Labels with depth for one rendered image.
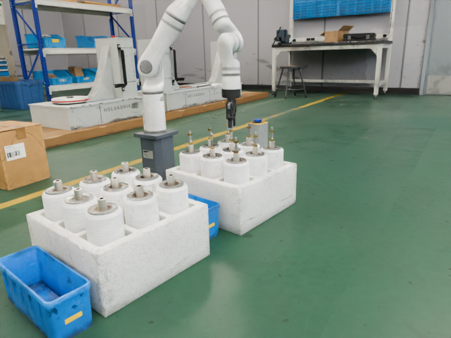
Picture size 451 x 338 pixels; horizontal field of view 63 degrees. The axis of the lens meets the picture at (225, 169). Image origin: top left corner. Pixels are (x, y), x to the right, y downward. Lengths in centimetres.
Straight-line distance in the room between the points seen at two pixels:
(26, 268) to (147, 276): 35
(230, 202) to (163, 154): 47
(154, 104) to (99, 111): 173
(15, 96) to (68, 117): 249
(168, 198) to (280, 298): 42
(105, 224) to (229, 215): 53
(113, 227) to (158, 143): 73
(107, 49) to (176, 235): 274
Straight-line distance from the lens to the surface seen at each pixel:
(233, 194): 130
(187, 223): 111
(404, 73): 619
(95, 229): 98
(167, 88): 401
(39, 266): 122
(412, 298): 114
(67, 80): 634
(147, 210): 104
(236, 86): 145
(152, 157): 166
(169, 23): 159
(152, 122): 165
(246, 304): 102
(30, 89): 566
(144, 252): 103
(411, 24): 619
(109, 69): 362
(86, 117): 326
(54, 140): 303
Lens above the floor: 62
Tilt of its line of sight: 17 degrees down
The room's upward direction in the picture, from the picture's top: 2 degrees counter-clockwise
